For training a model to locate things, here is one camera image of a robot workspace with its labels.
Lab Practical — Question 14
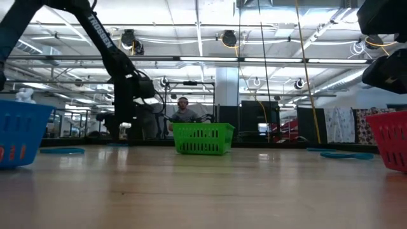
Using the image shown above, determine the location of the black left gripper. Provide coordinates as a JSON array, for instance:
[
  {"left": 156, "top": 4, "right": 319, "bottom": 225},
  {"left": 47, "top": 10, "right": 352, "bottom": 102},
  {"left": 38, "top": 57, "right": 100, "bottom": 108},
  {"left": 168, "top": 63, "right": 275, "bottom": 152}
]
[{"left": 106, "top": 74, "right": 137, "bottom": 141}]

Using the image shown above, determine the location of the black partition panel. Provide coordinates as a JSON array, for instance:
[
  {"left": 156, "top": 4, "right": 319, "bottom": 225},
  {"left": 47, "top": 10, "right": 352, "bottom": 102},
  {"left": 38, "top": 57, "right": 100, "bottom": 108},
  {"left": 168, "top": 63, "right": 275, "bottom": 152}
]
[
  {"left": 213, "top": 104, "right": 241, "bottom": 123},
  {"left": 240, "top": 100, "right": 281, "bottom": 142},
  {"left": 136, "top": 103, "right": 179, "bottom": 140}
]

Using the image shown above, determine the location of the red plastic basket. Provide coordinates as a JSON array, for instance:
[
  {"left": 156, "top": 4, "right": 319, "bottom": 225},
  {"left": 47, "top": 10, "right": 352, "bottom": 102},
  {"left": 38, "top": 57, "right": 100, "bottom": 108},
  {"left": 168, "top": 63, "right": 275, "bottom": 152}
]
[{"left": 365, "top": 110, "right": 407, "bottom": 173}]

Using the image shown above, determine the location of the dark floral cloth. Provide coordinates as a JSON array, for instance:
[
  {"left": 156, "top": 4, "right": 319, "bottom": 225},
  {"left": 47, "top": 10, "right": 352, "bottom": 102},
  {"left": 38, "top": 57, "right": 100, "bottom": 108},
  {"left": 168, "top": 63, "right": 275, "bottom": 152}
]
[{"left": 354, "top": 107, "right": 382, "bottom": 144}]

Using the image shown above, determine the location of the black background robot stand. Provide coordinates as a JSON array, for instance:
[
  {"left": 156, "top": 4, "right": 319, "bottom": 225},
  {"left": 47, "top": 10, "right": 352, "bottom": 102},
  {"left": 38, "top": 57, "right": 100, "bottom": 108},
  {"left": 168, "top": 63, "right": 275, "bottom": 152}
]
[{"left": 155, "top": 81, "right": 179, "bottom": 139}]

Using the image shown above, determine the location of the white floral cloth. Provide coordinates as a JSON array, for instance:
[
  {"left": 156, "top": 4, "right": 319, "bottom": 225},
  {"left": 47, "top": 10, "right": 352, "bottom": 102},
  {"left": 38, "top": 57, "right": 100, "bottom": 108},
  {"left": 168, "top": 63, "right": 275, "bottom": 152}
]
[{"left": 323, "top": 106, "right": 356, "bottom": 143}]

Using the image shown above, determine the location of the person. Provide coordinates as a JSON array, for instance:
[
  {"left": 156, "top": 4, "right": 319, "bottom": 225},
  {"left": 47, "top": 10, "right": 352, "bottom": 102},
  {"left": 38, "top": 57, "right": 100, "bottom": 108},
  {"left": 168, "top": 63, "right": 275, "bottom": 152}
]
[{"left": 167, "top": 97, "right": 204, "bottom": 131}]

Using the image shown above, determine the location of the blue plastic basket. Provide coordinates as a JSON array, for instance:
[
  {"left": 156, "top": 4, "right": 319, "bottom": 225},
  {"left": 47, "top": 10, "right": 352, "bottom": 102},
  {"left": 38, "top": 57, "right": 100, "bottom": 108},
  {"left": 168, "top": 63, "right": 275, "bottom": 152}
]
[{"left": 0, "top": 100, "right": 55, "bottom": 169}]

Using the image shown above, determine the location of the green plastic basket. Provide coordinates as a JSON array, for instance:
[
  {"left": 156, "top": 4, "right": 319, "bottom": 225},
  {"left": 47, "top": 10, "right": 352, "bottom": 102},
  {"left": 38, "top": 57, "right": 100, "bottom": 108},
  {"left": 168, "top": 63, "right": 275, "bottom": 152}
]
[{"left": 171, "top": 122, "right": 235, "bottom": 156}]

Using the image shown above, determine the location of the white robot figure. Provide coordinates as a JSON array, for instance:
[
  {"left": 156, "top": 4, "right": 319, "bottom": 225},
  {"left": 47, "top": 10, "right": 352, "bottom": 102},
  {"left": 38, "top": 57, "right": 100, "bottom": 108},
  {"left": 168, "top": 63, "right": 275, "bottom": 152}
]
[{"left": 15, "top": 87, "right": 38, "bottom": 104}]

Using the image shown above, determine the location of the black hanging cloth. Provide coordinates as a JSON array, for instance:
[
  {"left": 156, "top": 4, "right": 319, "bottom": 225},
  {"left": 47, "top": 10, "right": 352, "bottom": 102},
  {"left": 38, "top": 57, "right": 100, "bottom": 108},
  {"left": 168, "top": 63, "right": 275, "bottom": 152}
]
[{"left": 297, "top": 107, "right": 327, "bottom": 143}]

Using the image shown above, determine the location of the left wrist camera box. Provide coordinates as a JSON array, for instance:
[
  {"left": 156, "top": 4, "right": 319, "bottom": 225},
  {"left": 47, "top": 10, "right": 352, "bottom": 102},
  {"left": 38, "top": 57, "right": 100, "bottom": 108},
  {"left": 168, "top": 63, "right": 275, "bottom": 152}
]
[{"left": 133, "top": 74, "right": 156, "bottom": 100}]

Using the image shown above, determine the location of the black left camera cable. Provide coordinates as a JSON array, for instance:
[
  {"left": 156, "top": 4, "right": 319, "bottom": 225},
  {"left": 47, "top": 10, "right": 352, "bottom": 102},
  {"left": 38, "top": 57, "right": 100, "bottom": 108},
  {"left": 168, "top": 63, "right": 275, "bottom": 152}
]
[{"left": 136, "top": 69, "right": 166, "bottom": 116}]

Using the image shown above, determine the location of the black metal frame rack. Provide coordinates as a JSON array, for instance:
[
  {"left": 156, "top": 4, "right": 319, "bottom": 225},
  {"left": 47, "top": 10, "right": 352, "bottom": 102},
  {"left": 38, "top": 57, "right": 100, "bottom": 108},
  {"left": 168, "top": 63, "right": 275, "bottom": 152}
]
[{"left": 52, "top": 108, "right": 111, "bottom": 138}]

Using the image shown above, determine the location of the yellow hanging cable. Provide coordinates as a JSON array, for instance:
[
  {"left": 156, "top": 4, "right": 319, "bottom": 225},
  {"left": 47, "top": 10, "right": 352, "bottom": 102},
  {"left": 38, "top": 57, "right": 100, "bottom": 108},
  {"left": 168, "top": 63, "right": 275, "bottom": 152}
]
[{"left": 294, "top": 0, "right": 321, "bottom": 143}]

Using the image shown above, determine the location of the black hanging cable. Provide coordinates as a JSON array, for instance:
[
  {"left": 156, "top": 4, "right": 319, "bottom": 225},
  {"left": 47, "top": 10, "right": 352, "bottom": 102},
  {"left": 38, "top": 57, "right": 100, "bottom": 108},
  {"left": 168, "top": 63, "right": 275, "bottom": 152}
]
[{"left": 256, "top": 0, "right": 273, "bottom": 102}]

